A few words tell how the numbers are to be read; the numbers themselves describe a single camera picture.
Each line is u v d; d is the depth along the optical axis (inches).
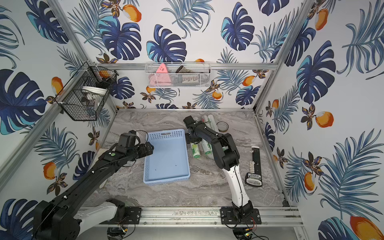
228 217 28.9
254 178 33.8
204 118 44.4
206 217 29.7
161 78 35.4
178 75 36.3
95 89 31.4
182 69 35.6
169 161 40.1
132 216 29.0
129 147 25.1
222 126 44.1
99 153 38.3
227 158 23.4
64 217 14.9
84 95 35.9
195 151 36.6
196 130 29.8
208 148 37.4
